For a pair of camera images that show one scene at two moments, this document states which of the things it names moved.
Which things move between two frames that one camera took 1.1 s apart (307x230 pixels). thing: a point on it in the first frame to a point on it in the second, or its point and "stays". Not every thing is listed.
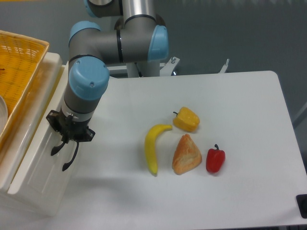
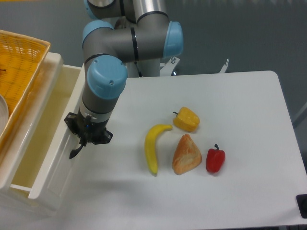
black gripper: [68, 128] to [90, 132]
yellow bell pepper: [186, 119] stays
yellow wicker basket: [21, 58] stays
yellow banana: [150, 145] stays
